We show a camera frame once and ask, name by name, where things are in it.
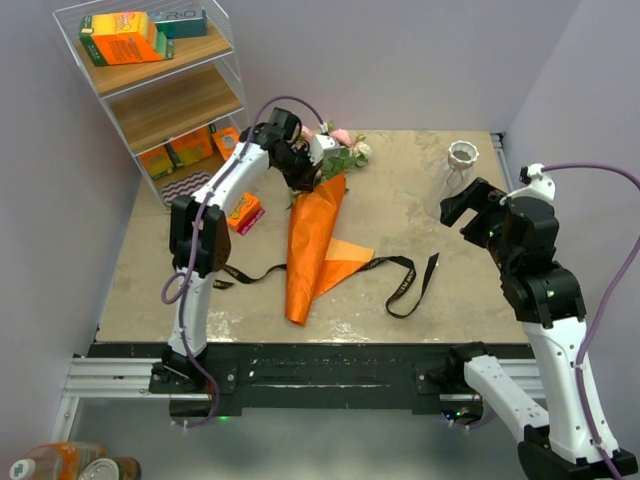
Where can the pink flower bunch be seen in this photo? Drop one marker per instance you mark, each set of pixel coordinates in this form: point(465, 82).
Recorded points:
point(330, 165)

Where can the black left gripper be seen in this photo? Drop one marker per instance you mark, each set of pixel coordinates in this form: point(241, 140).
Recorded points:
point(305, 182)

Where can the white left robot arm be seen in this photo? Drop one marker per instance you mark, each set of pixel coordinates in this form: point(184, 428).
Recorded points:
point(199, 239)

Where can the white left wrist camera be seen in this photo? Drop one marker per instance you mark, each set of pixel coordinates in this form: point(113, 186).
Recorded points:
point(322, 146)

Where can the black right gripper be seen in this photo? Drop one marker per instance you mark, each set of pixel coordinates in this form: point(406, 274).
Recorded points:
point(480, 195)

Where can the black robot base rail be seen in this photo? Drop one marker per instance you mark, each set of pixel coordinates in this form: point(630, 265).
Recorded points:
point(329, 376)

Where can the orange box shelf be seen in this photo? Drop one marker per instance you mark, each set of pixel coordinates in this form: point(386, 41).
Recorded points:
point(226, 140)
point(157, 162)

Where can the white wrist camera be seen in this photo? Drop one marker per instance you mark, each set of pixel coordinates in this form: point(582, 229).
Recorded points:
point(536, 183)
point(322, 146)

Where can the orange box bottom shelf right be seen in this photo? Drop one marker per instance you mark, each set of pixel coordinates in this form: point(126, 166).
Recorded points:
point(226, 140)

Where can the orange wrapping paper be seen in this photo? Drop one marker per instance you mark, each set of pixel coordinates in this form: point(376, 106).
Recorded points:
point(316, 260)

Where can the purple wavy striped mat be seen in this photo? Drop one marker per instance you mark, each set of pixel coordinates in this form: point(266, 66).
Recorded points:
point(185, 186)

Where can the teal box on shelf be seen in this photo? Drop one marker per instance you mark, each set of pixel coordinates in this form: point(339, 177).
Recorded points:
point(178, 24)

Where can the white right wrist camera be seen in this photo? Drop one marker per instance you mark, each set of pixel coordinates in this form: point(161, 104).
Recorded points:
point(536, 183)

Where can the white rose stem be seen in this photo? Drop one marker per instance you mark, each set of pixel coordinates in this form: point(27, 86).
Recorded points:
point(359, 153)

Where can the orange pink sponge box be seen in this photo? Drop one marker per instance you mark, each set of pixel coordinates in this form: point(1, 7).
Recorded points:
point(247, 211)

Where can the white ceramic vase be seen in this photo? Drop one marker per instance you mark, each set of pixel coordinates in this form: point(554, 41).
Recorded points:
point(453, 175)

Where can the green box on shelf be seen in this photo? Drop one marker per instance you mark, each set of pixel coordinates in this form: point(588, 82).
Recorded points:
point(164, 47)

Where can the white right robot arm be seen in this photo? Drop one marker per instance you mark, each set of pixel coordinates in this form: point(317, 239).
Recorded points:
point(569, 437)

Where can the orange juice bottle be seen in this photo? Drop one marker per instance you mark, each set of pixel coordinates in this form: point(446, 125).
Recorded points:
point(65, 460)

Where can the orange sponge box on shelf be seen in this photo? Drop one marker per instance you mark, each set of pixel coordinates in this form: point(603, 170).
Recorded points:
point(119, 38)

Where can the orange box bottom shelf left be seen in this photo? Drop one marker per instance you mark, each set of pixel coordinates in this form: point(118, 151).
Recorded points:
point(157, 162)

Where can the white wire wooden shelf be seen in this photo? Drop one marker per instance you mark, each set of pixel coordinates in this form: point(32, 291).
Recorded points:
point(154, 103)

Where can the metal tin can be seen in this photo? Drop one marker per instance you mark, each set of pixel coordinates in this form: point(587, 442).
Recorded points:
point(112, 468)

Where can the orange green box bottom middle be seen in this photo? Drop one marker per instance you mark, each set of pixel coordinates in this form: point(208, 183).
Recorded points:
point(190, 148)

